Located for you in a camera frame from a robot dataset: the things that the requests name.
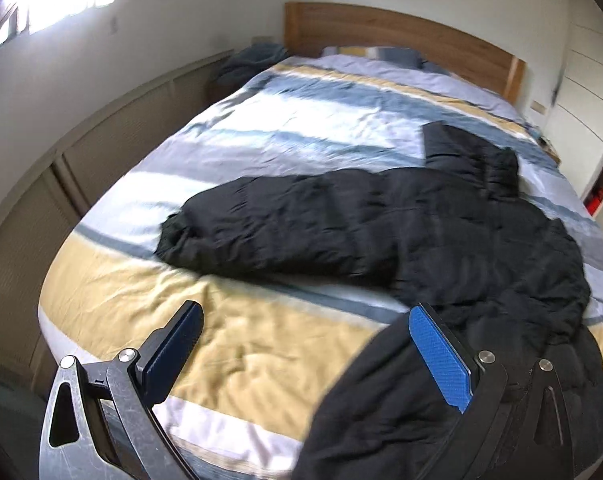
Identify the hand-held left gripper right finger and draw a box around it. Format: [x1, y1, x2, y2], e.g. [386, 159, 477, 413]
[409, 302, 579, 480]

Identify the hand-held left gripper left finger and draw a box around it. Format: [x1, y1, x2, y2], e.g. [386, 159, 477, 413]
[38, 300, 204, 480]

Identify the black puffer jacket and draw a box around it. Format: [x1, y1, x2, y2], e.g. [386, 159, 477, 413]
[155, 121, 603, 480]

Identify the wooden nightstand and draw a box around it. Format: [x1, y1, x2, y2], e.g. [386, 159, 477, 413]
[537, 135, 563, 166]

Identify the striped duvet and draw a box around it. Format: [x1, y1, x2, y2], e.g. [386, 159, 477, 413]
[37, 52, 603, 480]

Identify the blue-grey crumpled cloth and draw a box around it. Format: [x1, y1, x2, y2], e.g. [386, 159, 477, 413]
[216, 42, 292, 86]

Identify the white wardrobe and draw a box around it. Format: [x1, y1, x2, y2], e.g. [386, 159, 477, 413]
[546, 0, 603, 211]

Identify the striped pillow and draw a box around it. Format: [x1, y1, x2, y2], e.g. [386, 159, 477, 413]
[321, 45, 452, 77]

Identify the wooden headboard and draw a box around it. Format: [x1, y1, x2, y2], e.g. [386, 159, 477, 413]
[284, 1, 526, 106]

